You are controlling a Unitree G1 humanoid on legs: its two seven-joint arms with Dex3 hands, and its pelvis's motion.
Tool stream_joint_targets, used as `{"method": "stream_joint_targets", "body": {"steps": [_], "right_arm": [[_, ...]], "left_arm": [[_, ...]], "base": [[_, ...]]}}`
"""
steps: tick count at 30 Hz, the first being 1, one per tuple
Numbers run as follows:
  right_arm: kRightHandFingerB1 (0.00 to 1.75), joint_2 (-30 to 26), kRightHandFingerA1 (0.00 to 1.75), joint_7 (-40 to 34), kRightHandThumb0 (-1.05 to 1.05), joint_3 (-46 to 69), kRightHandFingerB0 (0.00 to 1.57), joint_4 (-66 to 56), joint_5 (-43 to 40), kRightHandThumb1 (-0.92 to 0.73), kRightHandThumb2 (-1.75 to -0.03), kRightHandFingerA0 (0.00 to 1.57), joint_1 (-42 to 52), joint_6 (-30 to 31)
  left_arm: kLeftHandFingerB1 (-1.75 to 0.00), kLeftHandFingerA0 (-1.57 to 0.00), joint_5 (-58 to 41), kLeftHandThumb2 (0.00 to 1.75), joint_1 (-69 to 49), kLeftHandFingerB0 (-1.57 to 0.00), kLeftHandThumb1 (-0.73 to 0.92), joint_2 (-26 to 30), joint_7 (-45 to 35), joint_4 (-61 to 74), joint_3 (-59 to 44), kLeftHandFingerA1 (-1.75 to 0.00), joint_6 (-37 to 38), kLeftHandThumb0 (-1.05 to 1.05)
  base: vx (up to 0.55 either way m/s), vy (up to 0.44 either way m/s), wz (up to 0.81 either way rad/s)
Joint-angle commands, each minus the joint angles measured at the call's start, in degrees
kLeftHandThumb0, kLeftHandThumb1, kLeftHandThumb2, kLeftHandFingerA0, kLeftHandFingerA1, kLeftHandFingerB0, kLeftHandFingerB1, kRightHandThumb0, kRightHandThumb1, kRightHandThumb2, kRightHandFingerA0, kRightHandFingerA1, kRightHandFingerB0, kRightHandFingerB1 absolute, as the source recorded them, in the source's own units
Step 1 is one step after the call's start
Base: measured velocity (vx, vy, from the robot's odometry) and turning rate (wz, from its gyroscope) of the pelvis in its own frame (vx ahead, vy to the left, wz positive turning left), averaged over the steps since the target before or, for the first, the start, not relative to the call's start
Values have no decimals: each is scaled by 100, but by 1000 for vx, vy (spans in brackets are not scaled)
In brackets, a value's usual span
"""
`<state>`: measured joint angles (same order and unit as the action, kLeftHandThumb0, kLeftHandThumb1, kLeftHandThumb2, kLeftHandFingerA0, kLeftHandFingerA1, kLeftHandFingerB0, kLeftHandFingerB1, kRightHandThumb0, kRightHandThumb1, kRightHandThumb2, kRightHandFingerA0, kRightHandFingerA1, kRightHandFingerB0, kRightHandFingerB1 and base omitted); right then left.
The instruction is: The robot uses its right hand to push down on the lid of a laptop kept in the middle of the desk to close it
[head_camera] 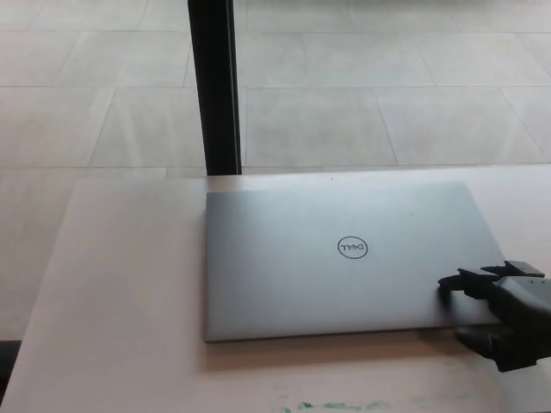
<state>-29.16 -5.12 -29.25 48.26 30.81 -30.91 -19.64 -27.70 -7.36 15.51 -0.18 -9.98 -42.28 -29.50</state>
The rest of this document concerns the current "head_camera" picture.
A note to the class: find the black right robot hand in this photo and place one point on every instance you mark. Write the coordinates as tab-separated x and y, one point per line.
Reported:
516	318

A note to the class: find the silver Dell laptop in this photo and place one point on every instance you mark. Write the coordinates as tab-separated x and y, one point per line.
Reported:
301	279

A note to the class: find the black vertical window frame post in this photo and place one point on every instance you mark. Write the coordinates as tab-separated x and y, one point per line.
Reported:
215	86

